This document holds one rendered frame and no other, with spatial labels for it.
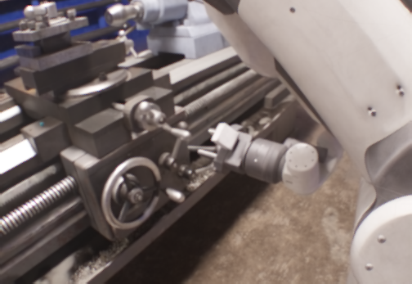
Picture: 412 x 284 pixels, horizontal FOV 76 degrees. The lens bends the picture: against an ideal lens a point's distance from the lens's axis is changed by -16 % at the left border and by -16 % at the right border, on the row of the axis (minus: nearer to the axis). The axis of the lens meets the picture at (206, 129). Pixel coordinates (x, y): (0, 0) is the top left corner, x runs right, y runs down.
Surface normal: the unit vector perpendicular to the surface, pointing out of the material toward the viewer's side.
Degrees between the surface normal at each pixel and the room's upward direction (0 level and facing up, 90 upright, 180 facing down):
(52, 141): 90
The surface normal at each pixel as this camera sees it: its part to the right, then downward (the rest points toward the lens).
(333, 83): -0.69, 0.45
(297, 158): -0.33, -0.61
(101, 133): 0.80, 0.23
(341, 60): -0.48, 0.26
